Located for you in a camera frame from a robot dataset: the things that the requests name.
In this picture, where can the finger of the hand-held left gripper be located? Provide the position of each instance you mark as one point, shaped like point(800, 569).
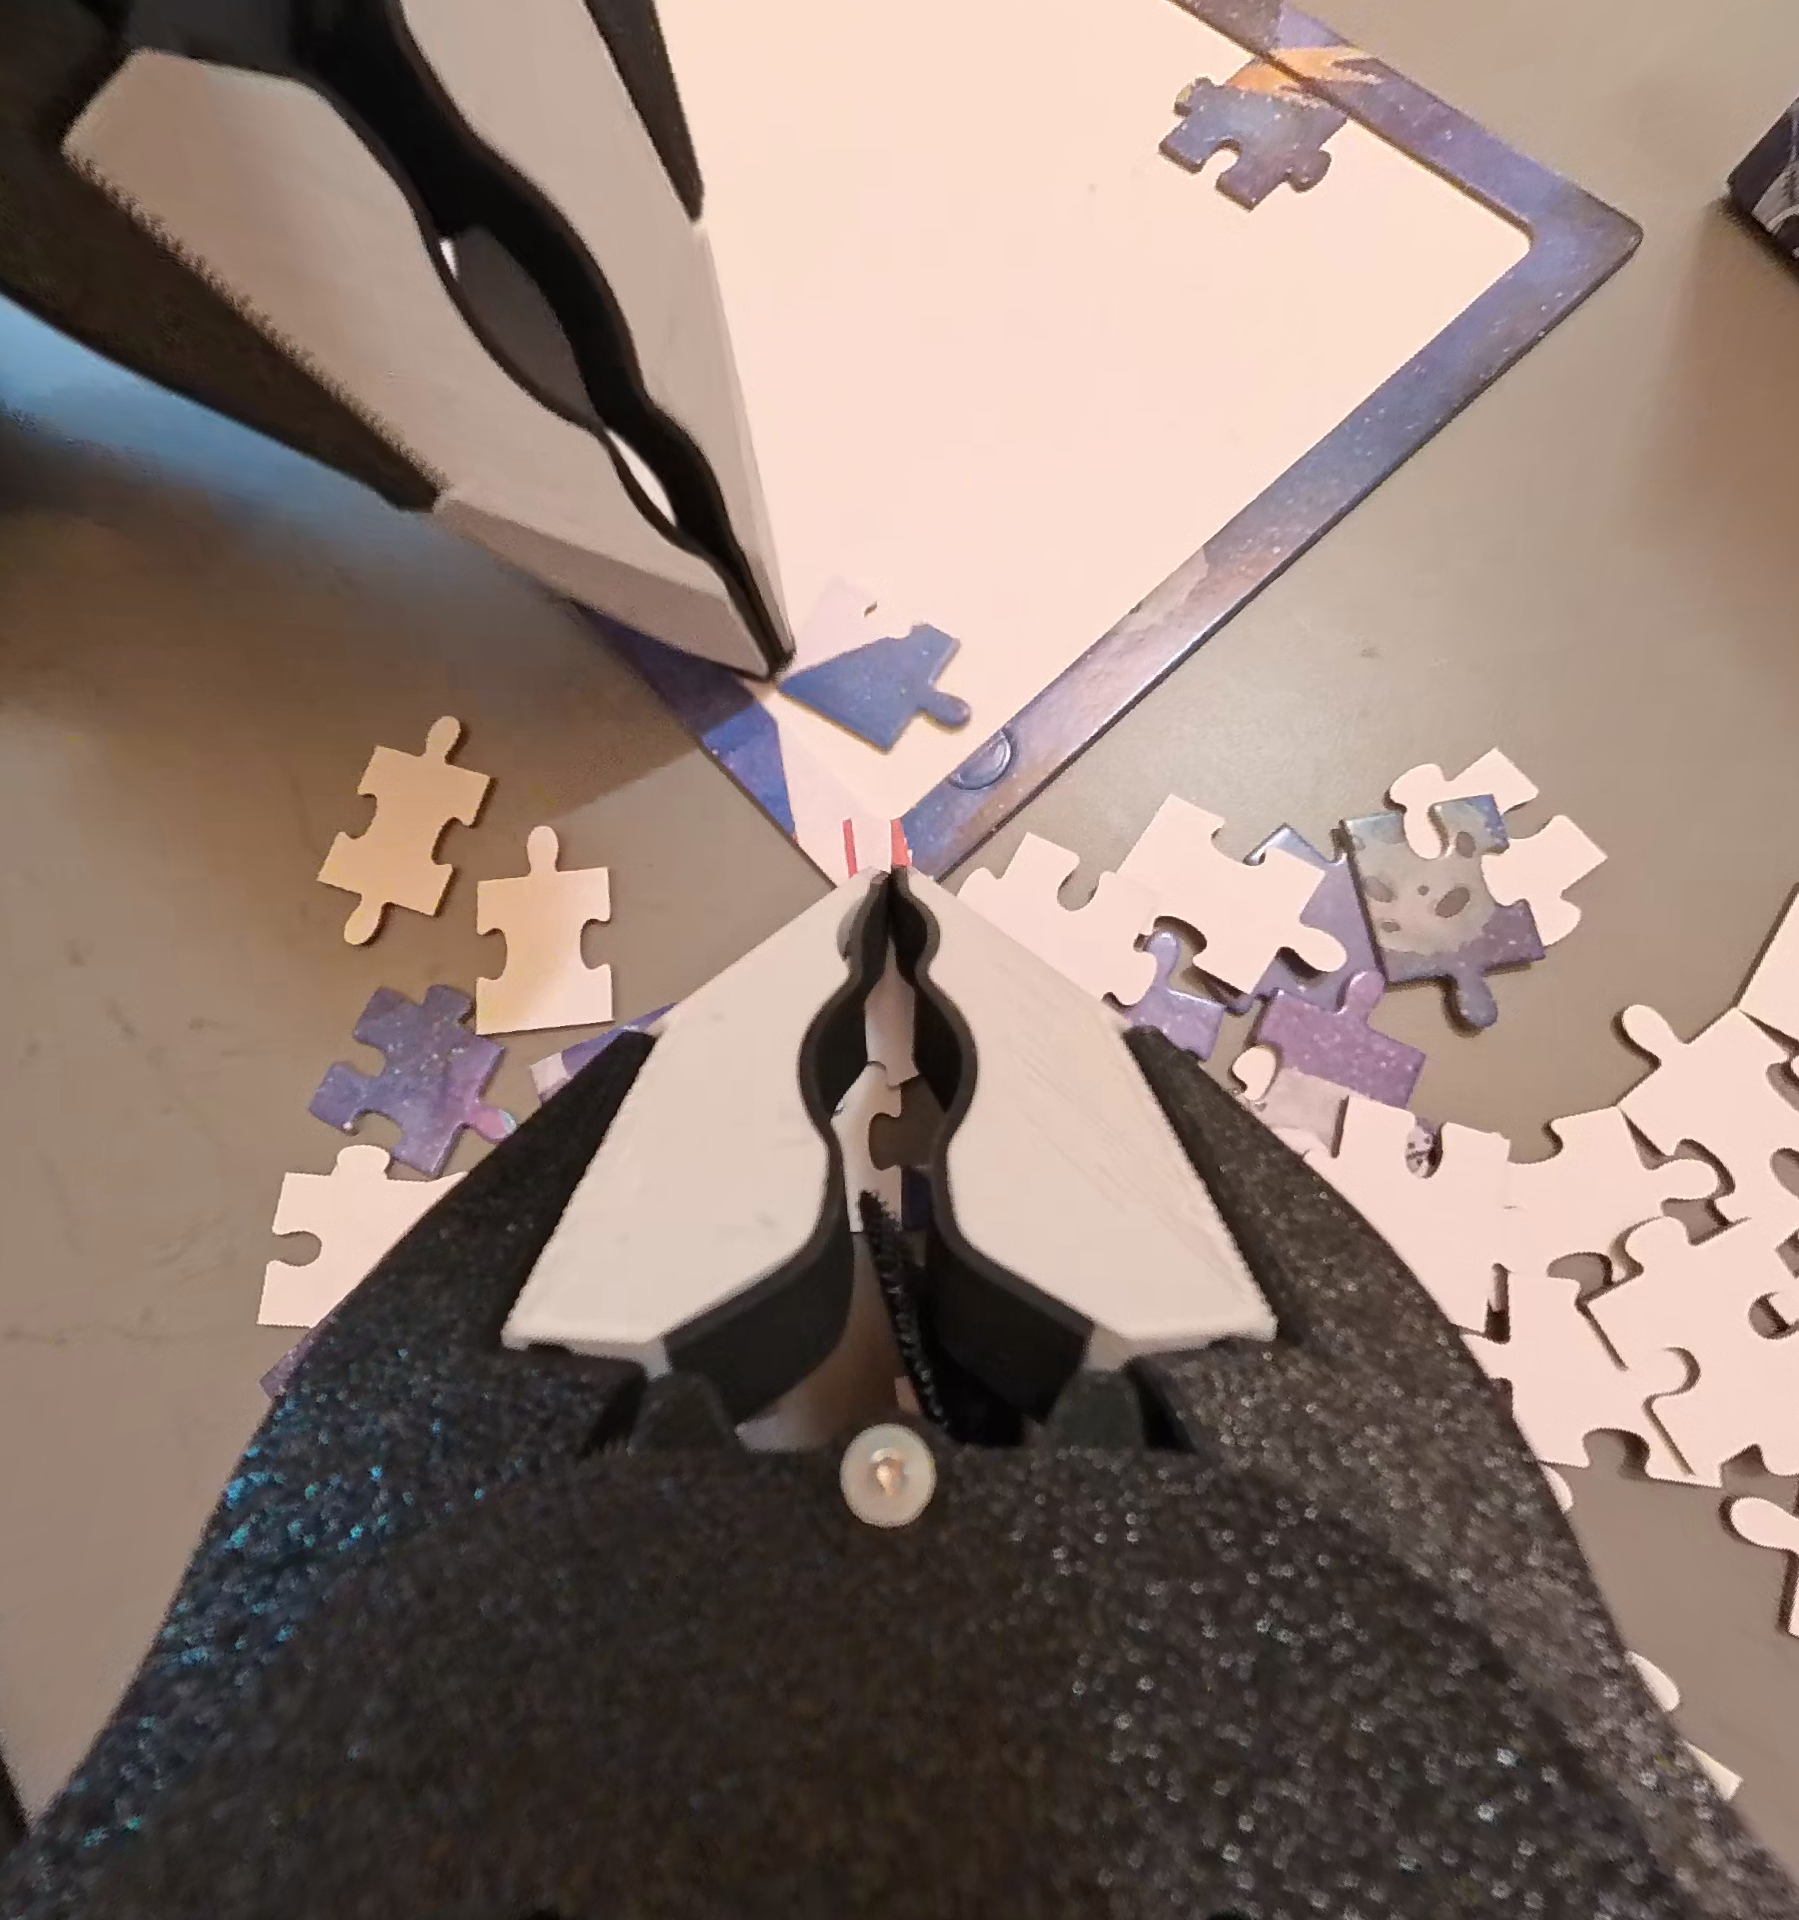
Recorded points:
point(705, 376)
point(314, 301)

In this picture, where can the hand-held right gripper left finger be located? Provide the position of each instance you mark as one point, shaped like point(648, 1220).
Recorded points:
point(690, 1186)

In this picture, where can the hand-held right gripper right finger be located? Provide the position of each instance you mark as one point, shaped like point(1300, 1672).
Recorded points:
point(1094, 1186)

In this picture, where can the blue framed puzzle board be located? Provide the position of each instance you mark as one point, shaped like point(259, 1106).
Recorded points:
point(1064, 376)

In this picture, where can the pile of jigsaw puzzle pieces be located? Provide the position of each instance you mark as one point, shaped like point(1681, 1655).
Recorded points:
point(1589, 1199)

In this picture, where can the grey desk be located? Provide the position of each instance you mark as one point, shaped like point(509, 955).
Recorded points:
point(1440, 601)

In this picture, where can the blue comet puzzle piece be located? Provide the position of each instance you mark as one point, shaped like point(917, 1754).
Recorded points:
point(1259, 132)

